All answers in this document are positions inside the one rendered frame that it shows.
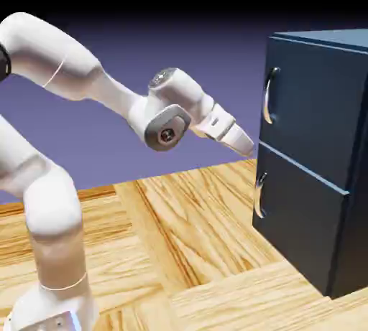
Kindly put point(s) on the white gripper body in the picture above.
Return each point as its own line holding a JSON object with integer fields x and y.
{"x": 238, "y": 136}

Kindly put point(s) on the dark blue cabinet door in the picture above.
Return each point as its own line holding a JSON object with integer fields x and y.
{"x": 299, "y": 222}
{"x": 310, "y": 112}

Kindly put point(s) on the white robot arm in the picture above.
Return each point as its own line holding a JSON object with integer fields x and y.
{"x": 57, "y": 61}

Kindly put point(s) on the dark blue cabinet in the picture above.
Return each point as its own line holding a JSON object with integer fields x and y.
{"x": 330, "y": 164}

